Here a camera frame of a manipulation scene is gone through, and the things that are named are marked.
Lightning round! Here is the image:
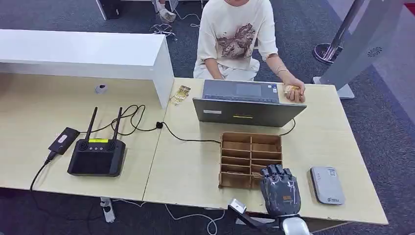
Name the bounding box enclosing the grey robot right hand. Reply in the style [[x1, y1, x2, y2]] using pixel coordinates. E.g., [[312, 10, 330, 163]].
[[259, 164, 301, 218]]

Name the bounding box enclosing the black mains cable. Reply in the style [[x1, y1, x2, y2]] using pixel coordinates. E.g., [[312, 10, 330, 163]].
[[29, 151, 58, 192]]

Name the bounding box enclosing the black laptop charger cable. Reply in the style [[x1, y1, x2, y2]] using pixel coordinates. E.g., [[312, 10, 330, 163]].
[[78, 104, 296, 144]]

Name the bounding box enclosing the grey laptop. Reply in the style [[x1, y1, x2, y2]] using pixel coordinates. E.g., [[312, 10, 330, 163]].
[[192, 79, 307, 128]]

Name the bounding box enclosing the black controller with antennas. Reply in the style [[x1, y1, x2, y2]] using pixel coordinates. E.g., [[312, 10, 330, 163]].
[[67, 106, 126, 177]]

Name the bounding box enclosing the person's left hand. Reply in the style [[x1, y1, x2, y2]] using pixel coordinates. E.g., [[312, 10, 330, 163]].
[[282, 77, 306, 103]]

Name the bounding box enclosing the white shoe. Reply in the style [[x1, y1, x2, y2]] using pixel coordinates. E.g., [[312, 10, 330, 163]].
[[155, 0, 177, 24]]

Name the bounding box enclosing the thin white floor cable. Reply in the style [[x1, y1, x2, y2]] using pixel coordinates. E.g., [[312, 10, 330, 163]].
[[174, 9, 202, 28]]

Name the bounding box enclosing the black power adapter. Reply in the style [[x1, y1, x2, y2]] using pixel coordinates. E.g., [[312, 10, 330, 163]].
[[47, 127, 81, 155]]

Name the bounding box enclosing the wooden card box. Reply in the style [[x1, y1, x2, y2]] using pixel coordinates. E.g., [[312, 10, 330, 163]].
[[218, 131, 283, 190]]

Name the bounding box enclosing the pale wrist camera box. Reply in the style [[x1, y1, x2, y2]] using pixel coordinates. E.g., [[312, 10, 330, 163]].
[[228, 198, 247, 215]]

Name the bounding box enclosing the person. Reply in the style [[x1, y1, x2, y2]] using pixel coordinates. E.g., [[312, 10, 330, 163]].
[[193, 0, 279, 82]]

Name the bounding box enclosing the metal stanchion post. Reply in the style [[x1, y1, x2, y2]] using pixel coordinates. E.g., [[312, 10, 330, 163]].
[[313, 0, 366, 65]]

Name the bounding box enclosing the white power strip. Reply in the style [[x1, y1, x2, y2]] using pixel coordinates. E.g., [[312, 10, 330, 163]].
[[99, 197, 116, 223]]

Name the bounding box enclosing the black cabinet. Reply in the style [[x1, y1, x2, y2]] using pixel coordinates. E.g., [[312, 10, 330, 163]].
[[96, 0, 124, 21]]

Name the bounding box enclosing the grey kiosk stand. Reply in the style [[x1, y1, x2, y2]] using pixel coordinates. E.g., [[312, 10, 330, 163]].
[[313, 0, 406, 99]]

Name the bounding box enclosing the white cable under desk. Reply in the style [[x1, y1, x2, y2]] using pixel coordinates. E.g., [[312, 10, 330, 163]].
[[113, 198, 226, 235]]

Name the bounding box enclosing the flat grey device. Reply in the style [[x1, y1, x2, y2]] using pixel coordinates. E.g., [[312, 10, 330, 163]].
[[309, 166, 346, 206]]

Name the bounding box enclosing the white desk shelf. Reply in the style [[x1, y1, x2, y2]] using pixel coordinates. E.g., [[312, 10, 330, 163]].
[[0, 29, 175, 109]]

